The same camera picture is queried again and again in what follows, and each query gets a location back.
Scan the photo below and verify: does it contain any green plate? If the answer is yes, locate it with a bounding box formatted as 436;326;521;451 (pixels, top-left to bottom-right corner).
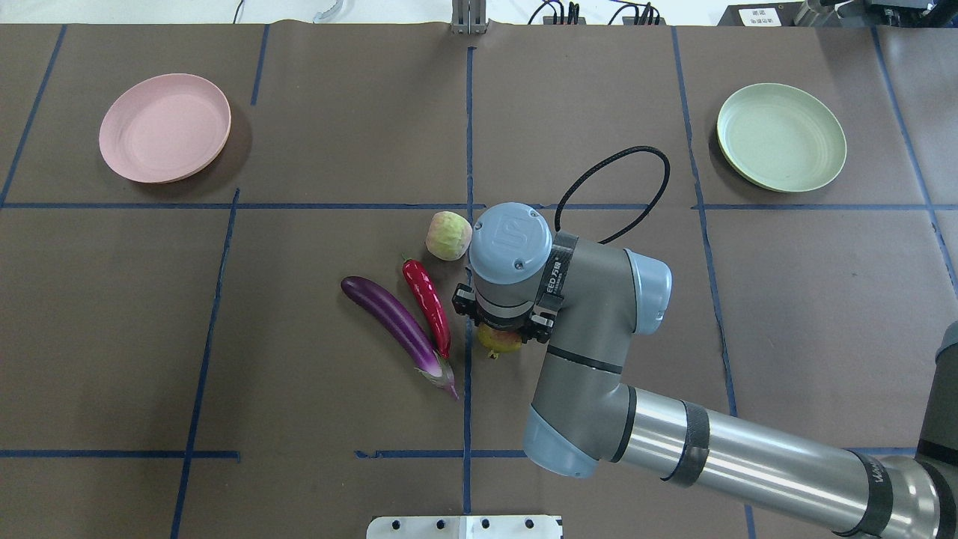
716;82;848;193

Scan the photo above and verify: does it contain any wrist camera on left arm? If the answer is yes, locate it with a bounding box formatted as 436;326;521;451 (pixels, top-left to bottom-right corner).
451;283;481;326

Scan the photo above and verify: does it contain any aluminium frame post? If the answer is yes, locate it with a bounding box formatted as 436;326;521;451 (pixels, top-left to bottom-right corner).
451;0;488;35

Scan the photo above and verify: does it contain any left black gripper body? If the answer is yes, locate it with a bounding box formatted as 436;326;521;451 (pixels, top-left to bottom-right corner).
476;305;541;332

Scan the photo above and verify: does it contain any purple eggplant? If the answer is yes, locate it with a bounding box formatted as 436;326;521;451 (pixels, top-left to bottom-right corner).
340;275;459;401

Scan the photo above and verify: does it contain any pink plate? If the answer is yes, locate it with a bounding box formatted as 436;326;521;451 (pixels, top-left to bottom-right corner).
98;73;232;184

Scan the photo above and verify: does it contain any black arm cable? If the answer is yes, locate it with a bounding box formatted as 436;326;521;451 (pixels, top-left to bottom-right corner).
555;146;671;246

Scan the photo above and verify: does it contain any pale green pink peach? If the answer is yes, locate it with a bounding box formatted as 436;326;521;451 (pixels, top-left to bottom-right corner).
425;211;472;261

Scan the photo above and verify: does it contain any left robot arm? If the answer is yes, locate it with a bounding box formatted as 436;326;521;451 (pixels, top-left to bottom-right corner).
453;202;956;538

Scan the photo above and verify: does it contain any red yellow apple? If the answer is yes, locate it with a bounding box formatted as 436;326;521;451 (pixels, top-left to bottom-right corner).
476;324;524;359

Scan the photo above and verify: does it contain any red chili pepper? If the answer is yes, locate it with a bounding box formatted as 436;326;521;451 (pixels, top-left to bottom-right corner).
401;258;452;359

